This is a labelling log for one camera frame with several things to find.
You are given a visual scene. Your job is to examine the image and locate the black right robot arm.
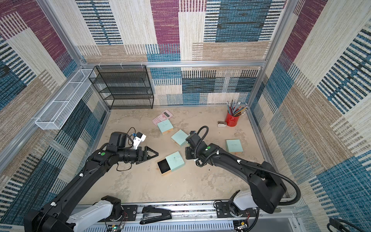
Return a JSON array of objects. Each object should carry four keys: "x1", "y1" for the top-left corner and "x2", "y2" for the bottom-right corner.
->
[{"x1": 185, "y1": 131, "x2": 301, "y2": 217}]

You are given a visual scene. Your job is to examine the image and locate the black wire shelf rack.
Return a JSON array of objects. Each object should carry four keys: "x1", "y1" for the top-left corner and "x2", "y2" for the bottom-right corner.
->
[{"x1": 88, "y1": 65, "x2": 154, "y2": 110}]

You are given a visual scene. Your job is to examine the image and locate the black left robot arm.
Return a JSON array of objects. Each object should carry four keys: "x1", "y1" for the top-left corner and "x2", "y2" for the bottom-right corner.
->
[{"x1": 24, "y1": 132, "x2": 158, "y2": 232}]

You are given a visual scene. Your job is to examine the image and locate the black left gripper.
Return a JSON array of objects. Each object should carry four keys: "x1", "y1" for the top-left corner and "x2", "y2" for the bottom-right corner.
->
[{"x1": 118, "y1": 146, "x2": 159, "y2": 164}]

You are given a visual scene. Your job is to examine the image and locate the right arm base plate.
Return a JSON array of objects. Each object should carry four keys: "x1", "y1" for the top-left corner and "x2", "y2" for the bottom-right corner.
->
[{"x1": 213, "y1": 200, "x2": 257, "y2": 218}]

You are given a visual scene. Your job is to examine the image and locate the red pencil cup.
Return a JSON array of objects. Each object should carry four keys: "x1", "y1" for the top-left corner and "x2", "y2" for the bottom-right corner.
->
[{"x1": 225, "y1": 113, "x2": 240, "y2": 127}]

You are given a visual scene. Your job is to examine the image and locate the white tape dispenser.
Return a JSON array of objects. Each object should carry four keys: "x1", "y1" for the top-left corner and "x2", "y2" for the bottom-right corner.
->
[{"x1": 217, "y1": 121, "x2": 227, "y2": 128}]

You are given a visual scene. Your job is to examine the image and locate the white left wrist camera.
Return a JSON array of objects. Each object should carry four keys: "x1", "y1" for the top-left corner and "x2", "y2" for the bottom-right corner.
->
[{"x1": 132, "y1": 132, "x2": 146, "y2": 150}]

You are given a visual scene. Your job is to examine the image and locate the white mesh wall basket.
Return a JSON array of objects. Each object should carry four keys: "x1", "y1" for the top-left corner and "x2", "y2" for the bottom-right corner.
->
[{"x1": 35, "y1": 69, "x2": 92, "y2": 130}]

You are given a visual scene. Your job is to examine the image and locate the mint drawer jewelry box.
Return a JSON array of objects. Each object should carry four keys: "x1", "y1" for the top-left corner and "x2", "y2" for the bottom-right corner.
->
[{"x1": 226, "y1": 139, "x2": 243, "y2": 154}]

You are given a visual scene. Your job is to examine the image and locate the pink calculator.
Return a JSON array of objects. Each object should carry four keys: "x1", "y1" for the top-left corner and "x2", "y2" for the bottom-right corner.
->
[{"x1": 152, "y1": 110, "x2": 173, "y2": 125}]

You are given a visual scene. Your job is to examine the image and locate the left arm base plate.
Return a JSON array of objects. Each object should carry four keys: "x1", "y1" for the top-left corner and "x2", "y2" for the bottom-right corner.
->
[{"x1": 99, "y1": 205, "x2": 138, "y2": 223}]

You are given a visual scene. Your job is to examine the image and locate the black stapler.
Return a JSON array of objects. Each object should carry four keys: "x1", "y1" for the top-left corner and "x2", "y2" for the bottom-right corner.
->
[{"x1": 140, "y1": 206, "x2": 172, "y2": 225}]

